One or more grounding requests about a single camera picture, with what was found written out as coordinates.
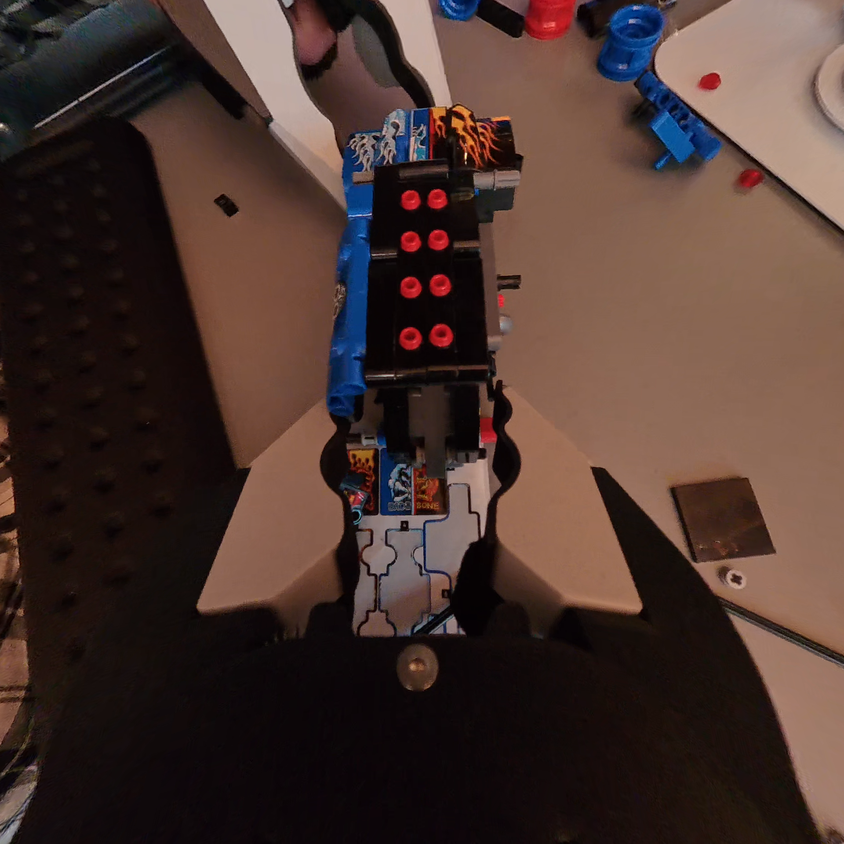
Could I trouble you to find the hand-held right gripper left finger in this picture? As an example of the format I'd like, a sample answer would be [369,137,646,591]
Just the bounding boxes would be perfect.
[196,401,360,621]

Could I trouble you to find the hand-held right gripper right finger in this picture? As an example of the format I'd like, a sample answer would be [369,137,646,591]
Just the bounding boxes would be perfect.
[454,381,644,637]

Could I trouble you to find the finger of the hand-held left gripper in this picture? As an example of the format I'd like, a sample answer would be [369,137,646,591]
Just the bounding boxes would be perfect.
[366,0,454,112]
[203,0,352,207]

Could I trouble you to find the black blue brick truck model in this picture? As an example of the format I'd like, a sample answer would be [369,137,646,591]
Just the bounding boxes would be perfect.
[327,104,525,476]

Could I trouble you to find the blue brick assembly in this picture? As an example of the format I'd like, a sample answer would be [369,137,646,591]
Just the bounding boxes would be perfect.
[633,71,723,170]

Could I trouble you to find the grey desk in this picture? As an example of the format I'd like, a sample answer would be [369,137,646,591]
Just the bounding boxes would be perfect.
[128,0,844,844]

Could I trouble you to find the black pin connector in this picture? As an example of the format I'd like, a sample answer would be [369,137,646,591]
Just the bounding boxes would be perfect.
[478,0,526,37]

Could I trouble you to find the red wheel hub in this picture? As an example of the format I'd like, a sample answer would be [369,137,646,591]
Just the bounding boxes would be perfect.
[525,0,576,40]

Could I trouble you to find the sticker sheet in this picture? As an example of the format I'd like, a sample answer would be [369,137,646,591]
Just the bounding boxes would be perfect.
[343,429,492,637]

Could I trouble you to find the black dotted mat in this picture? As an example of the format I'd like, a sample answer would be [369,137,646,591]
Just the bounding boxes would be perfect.
[0,119,251,726]

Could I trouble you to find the white book stand base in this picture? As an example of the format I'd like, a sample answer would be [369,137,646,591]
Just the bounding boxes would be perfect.
[654,0,844,232]

